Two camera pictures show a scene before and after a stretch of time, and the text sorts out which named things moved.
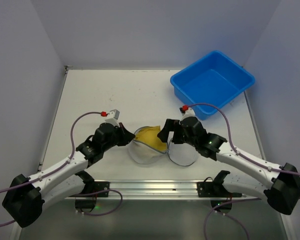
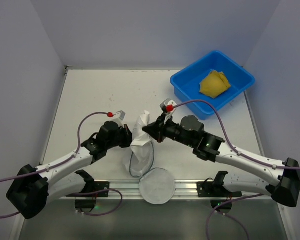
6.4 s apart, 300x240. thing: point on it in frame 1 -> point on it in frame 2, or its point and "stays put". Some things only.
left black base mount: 91,186 stays put
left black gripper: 121,134 stays put
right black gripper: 176,132 stays put
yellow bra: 149,135 -> 215,83
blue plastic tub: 212,79 stays put
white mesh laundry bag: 183,154 -> 157,185
